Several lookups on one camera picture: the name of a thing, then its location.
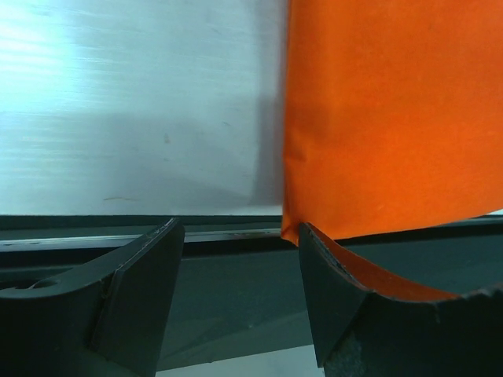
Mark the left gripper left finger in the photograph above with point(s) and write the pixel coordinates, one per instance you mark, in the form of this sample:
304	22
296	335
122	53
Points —
105	317

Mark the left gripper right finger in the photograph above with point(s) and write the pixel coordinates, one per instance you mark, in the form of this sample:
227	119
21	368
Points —
368	321

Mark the orange t shirt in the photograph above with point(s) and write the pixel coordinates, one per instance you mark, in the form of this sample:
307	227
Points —
393	115

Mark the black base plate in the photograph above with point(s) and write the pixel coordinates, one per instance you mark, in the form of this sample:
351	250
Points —
239	289

